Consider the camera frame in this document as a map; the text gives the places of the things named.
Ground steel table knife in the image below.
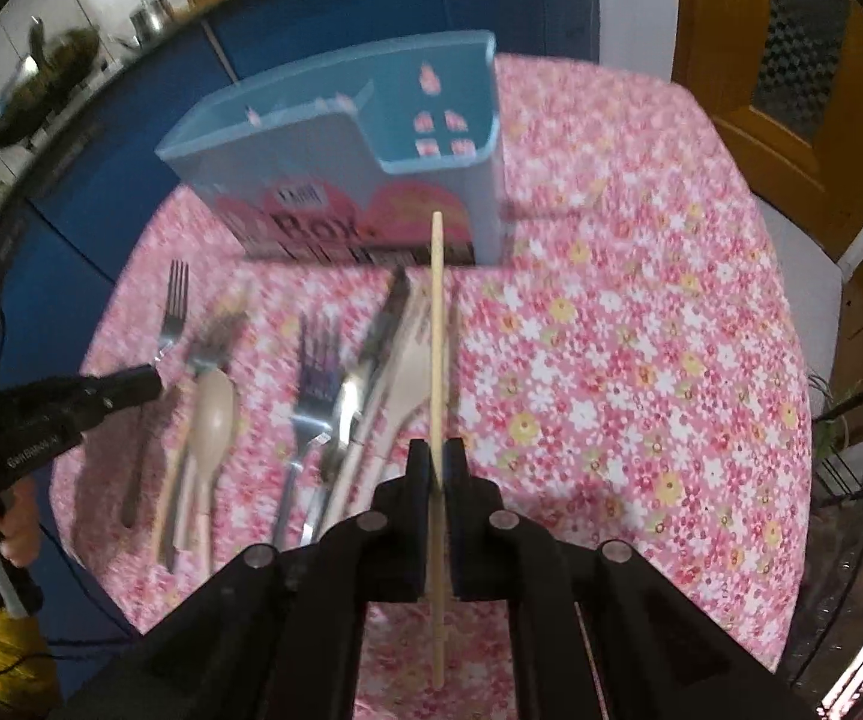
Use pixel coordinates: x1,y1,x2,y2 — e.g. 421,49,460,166
299,266,410,546

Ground beige wooden spoon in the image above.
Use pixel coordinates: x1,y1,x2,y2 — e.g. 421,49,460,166
152,369,238,575

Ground large steel fork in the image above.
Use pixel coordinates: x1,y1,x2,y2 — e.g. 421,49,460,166
272,314,342,551

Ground wooden chopstick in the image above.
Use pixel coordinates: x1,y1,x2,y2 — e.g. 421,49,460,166
428,211,446,691

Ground blue kitchen cabinets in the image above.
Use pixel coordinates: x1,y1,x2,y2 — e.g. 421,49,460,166
0,0,601,691

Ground person's left hand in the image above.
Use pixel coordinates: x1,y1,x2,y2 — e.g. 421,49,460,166
0,476,41,567

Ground wok with lid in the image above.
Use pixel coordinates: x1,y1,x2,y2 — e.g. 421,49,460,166
0,16,101,149

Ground blue utensil holder box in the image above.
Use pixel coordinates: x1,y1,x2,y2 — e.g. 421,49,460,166
157,31,505,266

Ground steel kettle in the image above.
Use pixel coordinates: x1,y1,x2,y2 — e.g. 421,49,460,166
114,0,178,52

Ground wooden door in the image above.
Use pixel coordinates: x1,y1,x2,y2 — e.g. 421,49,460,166
672,0,863,259

